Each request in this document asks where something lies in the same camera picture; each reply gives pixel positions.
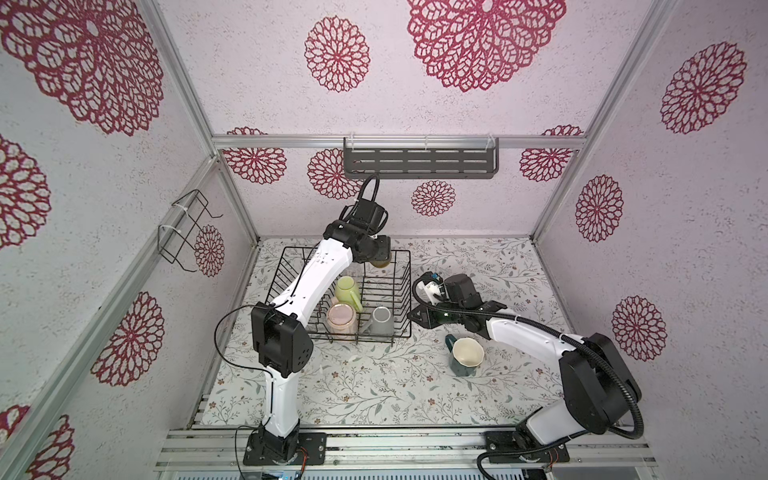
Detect grey wall shelf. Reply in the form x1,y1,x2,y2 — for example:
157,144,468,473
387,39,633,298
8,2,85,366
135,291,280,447
342,137,500,180

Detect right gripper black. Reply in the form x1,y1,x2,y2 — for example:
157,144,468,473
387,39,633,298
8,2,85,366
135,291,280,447
405,300,464,330

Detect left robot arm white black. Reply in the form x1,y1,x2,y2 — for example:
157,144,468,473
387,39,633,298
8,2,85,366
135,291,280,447
251,221,391,438

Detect black wire wall holder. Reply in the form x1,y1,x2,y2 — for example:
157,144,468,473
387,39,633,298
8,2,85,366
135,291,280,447
156,189,226,278

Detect grey cream mug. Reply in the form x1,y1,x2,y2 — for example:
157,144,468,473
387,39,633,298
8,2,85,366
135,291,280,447
358,306,395,338

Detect pink ceramic mug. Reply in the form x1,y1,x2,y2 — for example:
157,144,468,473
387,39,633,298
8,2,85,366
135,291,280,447
325,303,359,341

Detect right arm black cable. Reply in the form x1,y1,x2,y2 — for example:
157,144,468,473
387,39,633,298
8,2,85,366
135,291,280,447
411,271,646,480

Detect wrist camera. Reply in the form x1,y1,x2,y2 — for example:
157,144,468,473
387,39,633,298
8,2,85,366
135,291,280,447
416,272,482,310
339,199,389,235

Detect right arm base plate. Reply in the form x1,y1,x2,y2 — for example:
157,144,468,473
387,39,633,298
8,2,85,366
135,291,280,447
484,429,571,464

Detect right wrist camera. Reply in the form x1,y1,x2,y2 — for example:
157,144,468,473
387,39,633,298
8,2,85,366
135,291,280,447
416,272,482,310

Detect dark green mug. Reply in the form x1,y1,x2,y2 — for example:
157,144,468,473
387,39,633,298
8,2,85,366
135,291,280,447
445,334,485,377

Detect aluminium front rail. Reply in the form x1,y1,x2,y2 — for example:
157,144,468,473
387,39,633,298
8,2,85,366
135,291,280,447
151,427,661,479

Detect light green mug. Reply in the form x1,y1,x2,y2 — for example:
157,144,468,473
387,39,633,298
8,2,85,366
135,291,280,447
334,276,364,313

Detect yellow ribbed cup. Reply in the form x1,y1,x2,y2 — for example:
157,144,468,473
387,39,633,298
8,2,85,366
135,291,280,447
369,251,392,269

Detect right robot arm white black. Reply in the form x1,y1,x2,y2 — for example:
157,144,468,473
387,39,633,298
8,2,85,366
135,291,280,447
409,285,645,455

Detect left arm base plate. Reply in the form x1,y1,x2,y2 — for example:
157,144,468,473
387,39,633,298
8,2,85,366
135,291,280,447
242,427,328,466

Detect black wire dish rack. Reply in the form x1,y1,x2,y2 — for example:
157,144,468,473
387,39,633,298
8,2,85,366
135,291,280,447
263,245,414,346

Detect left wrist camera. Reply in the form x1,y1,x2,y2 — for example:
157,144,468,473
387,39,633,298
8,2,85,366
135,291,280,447
339,199,389,235

